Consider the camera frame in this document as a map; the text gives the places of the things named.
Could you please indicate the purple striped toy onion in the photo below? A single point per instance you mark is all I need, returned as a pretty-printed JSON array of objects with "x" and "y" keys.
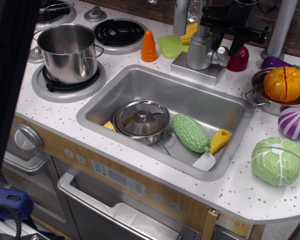
[{"x": 289, "y": 122}]

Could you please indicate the metal grater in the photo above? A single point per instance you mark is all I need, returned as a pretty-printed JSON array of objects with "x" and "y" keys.
[{"x": 193, "y": 11}]

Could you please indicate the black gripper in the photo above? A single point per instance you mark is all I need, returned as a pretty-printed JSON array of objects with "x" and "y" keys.
[{"x": 237, "y": 21}]

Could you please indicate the grey metal post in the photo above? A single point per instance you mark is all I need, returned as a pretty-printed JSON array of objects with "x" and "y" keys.
[{"x": 282, "y": 25}]

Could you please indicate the silver faucet lever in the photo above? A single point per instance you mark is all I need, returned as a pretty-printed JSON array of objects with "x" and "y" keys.
[{"x": 222, "y": 56}]

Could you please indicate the front left stove burner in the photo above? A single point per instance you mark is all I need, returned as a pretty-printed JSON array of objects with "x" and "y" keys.
[{"x": 55, "y": 92}]

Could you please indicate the stove burner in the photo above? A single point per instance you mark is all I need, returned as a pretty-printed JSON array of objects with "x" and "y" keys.
[
  {"x": 55, "y": 92},
  {"x": 55, "y": 12},
  {"x": 119, "y": 36}
]

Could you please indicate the small steel pot in sink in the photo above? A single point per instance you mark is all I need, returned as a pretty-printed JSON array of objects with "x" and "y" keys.
[{"x": 155, "y": 141}]

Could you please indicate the dark foreground post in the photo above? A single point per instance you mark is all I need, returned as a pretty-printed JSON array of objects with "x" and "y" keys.
[{"x": 18, "y": 19}]

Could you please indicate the steel pan right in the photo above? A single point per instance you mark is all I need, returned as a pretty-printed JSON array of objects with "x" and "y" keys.
[{"x": 258, "y": 97}]

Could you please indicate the yellow handled white spatula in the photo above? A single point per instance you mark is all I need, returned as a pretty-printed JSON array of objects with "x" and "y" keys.
[{"x": 207, "y": 161}]

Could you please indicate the silver toy faucet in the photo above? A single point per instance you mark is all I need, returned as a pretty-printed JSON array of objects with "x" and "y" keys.
[{"x": 199, "y": 63}]

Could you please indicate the steel pot lid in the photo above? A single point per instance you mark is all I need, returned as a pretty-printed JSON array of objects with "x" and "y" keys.
[{"x": 142, "y": 118}]

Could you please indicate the silver oven dial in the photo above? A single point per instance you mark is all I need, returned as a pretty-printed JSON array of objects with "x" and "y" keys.
[{"x": 26, "y": 138}]

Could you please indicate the orange toy pumpkin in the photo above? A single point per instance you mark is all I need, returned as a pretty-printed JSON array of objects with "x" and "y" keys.
[{"x": 282, "y": 84}]

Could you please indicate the yellow toy corn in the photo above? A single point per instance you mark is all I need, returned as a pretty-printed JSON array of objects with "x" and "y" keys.
[{"x": 109, "y": 126}]

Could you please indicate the grey control panel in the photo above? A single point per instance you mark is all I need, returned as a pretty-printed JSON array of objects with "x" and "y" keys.
[{"x": 118, "y": 177}]

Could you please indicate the green toy cabbage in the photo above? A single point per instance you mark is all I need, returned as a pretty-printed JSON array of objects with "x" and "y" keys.
[{"x": 276, "y": 160}]

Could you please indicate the silver dishwasher door handle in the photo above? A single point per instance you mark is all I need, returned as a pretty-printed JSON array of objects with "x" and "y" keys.
[{"x": 104, "y": 213}]

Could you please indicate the orange toy carrot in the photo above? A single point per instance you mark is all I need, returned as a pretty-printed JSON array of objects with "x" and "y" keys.
[{"x": 148, "y": 48}]

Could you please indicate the green toy cutting board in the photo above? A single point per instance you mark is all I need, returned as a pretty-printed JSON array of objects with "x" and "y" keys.
[{"x": 171, "y": 46}]

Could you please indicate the green toy bitter melon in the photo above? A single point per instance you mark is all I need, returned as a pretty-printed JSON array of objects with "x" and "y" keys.
[{"x": 191, "y": 133}]

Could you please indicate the red toy pepper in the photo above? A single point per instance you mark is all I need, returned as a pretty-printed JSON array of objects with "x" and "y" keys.
[{"x": 239, "y": 62}]

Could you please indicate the tall steel pot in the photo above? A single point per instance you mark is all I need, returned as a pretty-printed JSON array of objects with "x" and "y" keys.
[{"x": 69, "y": 52}]

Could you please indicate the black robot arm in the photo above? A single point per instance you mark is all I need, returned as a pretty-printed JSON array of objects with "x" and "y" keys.
[{"x": 235, "y": 19}]

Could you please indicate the silver oven door handle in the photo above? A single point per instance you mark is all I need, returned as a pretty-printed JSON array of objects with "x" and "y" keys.
[{"x": 31, "y": 167}]

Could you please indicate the grey stove knob top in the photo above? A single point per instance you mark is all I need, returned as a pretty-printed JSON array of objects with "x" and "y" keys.
[{"x": 95, "y": 15}]

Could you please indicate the grey stove knob left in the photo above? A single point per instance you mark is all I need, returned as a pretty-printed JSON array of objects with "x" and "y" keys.
[{"x": 35, "y": 56}]

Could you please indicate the yellow toy banana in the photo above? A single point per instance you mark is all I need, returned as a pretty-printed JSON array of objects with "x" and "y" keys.
[{"x": 191, "y": 28}]

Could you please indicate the back right stove burner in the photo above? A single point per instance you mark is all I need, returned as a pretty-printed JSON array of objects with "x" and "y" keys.
[{"x": 119, "y": 36}]

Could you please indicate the purple toy eggplant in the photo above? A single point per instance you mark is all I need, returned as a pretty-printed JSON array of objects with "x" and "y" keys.
[{"x": 275, "y": 62}]

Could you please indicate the grey stove knob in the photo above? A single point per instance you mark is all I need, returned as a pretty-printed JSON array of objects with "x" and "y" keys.
[
  {"x": 35, "y": 56},
  {"x": 95, "y": 15}
]

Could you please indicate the back left stove burner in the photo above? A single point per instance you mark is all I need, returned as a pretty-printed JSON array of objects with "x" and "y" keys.
[{"x": 55, "y": 12}]

